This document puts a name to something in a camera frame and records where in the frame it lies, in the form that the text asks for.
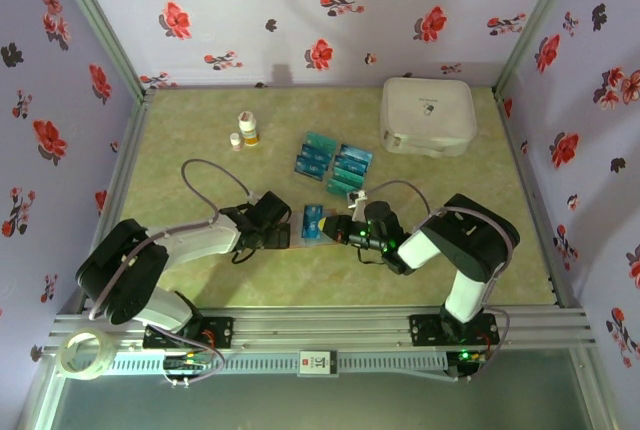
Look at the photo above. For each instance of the white red label tag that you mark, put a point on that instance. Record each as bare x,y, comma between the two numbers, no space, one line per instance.
318,362

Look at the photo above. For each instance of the blue credit card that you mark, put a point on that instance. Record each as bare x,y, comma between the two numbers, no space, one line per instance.
317,151
353,163
357,152
312,166
312,222

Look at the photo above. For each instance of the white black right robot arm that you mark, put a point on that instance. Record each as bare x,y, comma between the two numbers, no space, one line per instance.
470,235

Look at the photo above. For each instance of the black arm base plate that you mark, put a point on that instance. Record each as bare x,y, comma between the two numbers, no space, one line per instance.
217,332
425,332

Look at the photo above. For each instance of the large white pill bottle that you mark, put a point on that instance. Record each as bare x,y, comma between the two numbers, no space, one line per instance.
248,130

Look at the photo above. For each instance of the teal credit card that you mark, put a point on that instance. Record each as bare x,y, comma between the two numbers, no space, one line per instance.
349,175
322,139
345,188

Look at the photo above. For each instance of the aluminium side rail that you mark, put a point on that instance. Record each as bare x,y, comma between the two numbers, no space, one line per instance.
527,175
129,160

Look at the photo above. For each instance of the white plastic container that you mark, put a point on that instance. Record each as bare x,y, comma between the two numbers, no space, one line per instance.
425,120

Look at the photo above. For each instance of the aluminium frame rail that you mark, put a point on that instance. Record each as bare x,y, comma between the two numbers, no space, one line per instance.
320,330

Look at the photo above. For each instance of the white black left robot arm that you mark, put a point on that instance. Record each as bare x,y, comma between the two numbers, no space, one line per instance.
200,242

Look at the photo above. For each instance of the small white pill bottle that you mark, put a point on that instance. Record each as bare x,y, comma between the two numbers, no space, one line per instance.
235,142

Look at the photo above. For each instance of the clear acrylic card stand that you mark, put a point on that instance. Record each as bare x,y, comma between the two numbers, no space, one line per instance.
334,162

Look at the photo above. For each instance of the small board with green light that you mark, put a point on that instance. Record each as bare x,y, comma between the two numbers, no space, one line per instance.
465,357

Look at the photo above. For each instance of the clear tape roll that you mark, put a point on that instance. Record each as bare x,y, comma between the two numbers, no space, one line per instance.
67,350

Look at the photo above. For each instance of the green circuit board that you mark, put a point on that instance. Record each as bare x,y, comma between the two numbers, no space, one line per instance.
187,362

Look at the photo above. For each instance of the aluminium frame post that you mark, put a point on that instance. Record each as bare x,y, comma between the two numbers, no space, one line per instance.
535,20
102,20

